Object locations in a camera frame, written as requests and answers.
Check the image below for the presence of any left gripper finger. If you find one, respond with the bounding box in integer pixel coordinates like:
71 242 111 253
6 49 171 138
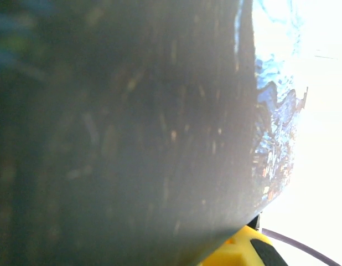
200 224 289 266

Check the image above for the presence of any starry night tin box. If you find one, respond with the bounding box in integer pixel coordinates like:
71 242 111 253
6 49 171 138
0 0 309 266

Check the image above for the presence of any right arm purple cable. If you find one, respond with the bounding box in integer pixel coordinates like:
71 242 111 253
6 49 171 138
261 228 342 266

